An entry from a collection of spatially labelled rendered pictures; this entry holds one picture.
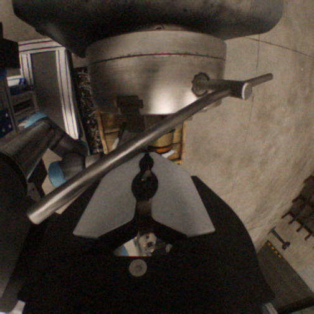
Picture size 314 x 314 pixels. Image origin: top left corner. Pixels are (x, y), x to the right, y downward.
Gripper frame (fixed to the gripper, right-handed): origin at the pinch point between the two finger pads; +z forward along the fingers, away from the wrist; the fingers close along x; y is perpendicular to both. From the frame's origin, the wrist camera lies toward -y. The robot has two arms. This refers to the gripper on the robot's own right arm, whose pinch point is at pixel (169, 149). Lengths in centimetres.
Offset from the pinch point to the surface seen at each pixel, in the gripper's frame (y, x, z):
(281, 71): -39, -109, 226
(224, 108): 17, -109, 117
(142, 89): -19.0, 13.9, -10.2
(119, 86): -19.5, 11.9, -13.5
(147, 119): -13.2, 11.0, -9.1
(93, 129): 7, -50, -28
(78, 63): -30, -54, -31
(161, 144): -3.8, 3.8, -3.9
